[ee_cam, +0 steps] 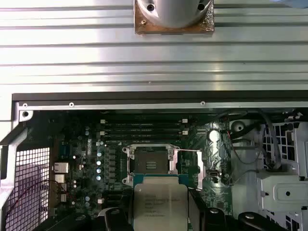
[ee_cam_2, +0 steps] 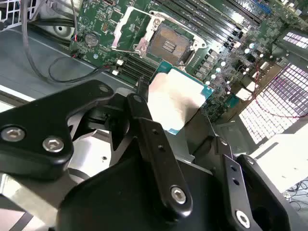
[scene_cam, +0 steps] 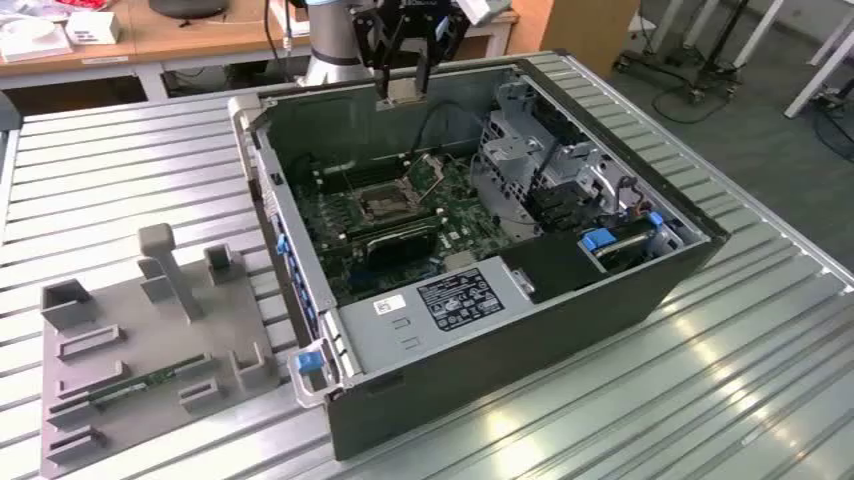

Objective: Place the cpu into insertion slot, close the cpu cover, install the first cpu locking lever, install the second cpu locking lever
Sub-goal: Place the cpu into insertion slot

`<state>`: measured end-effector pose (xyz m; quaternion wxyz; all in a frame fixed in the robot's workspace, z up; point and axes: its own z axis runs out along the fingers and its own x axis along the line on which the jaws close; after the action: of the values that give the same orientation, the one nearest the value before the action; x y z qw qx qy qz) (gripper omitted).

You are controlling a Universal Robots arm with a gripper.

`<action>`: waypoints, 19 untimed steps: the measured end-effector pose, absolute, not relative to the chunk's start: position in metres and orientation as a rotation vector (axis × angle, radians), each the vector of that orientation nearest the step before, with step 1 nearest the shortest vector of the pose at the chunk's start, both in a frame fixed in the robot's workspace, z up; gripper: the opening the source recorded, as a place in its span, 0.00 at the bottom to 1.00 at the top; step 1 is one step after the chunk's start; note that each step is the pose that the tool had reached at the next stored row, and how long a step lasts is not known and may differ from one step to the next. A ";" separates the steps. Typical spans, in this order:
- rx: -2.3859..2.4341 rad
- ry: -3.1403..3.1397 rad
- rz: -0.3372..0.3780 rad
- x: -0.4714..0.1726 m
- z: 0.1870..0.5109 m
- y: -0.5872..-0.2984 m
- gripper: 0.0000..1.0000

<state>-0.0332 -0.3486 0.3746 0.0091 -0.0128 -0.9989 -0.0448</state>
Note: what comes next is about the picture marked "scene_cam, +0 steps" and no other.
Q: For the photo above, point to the grey parts rack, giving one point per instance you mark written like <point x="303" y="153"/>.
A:
<point x="147" y="345"/>

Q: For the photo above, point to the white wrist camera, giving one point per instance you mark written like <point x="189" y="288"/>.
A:
<point x="477" y="10"/>

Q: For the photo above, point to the metal drive cage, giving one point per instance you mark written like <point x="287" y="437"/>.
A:
<point x="514" y="150"/>

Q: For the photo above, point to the hard disk in blue carrier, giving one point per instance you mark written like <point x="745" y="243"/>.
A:
<point x="596" y="240"/>

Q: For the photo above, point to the CPU socket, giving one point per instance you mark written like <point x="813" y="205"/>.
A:
<point x="387" y="205"/>

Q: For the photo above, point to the large white box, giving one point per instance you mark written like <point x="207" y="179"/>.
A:
<point x="34" y="47"/>

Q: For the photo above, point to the black PC case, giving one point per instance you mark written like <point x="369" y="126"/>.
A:
<point x="501" y="380"/>

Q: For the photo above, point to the small blue clip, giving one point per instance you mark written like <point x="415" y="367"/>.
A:
<point x="654" y="218"/>

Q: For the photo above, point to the green RAM stick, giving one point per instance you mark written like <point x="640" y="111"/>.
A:
<point x="143" y="380"/>

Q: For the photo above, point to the black wheeled stand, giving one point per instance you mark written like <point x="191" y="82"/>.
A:
<point x="714" y="77"/>

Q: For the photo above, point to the grey power supply unit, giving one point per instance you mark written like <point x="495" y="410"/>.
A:
<point x="401" y="340"/>

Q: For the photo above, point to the black round object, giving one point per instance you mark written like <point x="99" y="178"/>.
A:
<point x="187" y="7"/>

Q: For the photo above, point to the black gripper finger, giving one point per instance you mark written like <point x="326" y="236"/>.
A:
<point x="385" y="82"/>
<point x="425" y="75"/>

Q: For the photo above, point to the blue case latch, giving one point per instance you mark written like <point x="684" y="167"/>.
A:
<point x="307" y="362"/>

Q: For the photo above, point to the silver CPU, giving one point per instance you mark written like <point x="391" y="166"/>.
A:
<point x="401" y="92"/>

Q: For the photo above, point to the small white printed box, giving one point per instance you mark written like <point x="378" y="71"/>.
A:
<point x="94" y="25"/>

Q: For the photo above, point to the white table frame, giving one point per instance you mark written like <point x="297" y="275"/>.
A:
<point x="796" y="107"/>

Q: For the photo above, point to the black graphics card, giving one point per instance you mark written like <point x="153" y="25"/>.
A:
<point x="401" y="247"/>

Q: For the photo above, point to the green motherboard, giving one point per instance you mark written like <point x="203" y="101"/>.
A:
<point x="461" y="200"/>

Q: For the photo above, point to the wooden desk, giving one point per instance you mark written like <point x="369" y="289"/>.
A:
<point x="201" y="35"/>

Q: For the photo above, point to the small silver heatsink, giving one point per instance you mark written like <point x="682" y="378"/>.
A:
<point x="461" y="261"/>

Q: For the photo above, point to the wooden cabinet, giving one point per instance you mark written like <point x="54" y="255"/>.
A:
<point x="588" y="35"/>

